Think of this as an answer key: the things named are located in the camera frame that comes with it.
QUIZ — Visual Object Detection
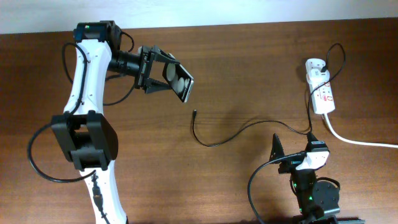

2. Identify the white power strip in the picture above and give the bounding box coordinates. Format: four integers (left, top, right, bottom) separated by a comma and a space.
305, 58, 335, 114

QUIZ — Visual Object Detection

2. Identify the white usb charger adapter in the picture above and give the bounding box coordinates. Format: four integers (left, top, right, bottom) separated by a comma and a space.
306, 68, 330, 85

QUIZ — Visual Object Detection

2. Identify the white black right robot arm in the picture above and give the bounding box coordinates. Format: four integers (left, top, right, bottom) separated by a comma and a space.
269, 134, 340, 223

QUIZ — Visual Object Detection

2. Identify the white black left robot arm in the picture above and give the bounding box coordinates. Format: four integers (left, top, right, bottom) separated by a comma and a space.
51, 21, 180, 223

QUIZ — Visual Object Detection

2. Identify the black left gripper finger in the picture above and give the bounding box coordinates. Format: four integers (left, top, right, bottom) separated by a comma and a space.
144, 78, 172, 94
151, 45, 180, 65

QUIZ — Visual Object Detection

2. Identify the black usb charging cable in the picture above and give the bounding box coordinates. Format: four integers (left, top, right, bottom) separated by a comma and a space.
192, 42, 346, 147

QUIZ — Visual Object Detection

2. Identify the white power strip cord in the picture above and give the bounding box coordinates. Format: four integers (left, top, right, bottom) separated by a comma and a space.
322, 113, 398, 149

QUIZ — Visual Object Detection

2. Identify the black smartphone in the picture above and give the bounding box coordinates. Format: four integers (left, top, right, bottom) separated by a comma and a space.
162, 63, 194, 103

